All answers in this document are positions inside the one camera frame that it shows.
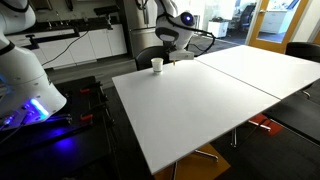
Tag white paper cup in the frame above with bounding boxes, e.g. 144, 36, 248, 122
150, 57, 165, 75

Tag black round back chair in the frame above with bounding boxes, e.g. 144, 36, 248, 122
134, 45, 175, 72

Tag stainless steel refrigerator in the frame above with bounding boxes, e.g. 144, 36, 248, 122
115, 0, 165, 60

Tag white kitchen cabinets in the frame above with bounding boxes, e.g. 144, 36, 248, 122
14, 23, 129, 70

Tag chrome table foot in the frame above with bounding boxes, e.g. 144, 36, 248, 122
193, 149, 220, 164

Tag white low cabinet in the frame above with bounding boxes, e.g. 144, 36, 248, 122
206, 20, 230, 40

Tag chrome table leg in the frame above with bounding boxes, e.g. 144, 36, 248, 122
230, 127, 239, 149

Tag orange floor plate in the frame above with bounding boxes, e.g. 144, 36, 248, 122
154, 143, 232, 180

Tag red floor plate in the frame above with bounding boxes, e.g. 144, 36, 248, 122
248, 113, 284, 137

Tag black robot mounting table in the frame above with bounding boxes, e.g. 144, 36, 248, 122
0, 75, 116, 180

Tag orange framed glass door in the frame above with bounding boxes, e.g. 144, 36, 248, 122
245, 0, 312, 55

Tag black office chair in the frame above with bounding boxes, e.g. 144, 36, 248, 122
237, 3, 258, 33

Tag white drawer unit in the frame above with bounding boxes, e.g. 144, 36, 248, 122
259, 9, 288, 35

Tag black clamp bar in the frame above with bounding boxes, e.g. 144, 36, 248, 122
24, 27, 81, 51

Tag black chair beside white table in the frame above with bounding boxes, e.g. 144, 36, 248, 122
284, 41, 320, 65

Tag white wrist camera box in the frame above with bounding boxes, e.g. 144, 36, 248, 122
168, 49, 196, 62

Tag orange handled bar clamp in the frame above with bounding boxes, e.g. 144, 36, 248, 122
79, 101, 109, 122
78, 81, 103, 95

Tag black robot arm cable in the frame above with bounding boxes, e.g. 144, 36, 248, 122
159, 0, 217, 58

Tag black wall fixture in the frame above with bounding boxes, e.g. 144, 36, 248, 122
92, 4, 121, 31

